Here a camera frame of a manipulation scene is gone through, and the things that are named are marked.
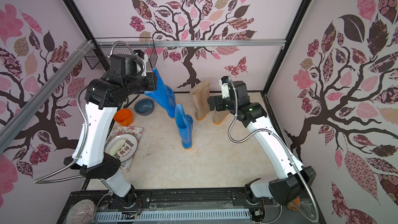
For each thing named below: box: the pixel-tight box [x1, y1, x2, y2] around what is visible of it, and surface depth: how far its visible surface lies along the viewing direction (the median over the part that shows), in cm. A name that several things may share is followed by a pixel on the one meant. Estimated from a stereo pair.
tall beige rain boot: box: [189, 80, 211, 121], surface depth 92 cm
